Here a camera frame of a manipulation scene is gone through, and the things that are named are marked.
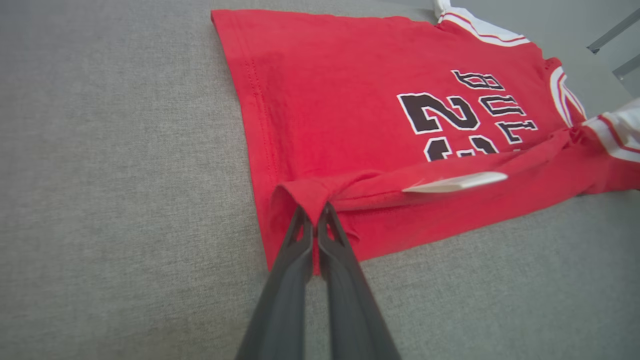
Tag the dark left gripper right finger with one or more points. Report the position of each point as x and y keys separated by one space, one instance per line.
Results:
x=350 y=310

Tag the red basketball jersey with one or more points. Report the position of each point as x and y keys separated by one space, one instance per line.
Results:
x=325 y=100

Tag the grey fabric sofa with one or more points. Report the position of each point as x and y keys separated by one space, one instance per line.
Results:
x=100 y=200

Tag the grey metal frame bar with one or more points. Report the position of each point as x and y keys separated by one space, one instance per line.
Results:
x=629 y=67
x=615 y=32

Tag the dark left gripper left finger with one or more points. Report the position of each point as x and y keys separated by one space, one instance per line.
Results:
x=282 y=300

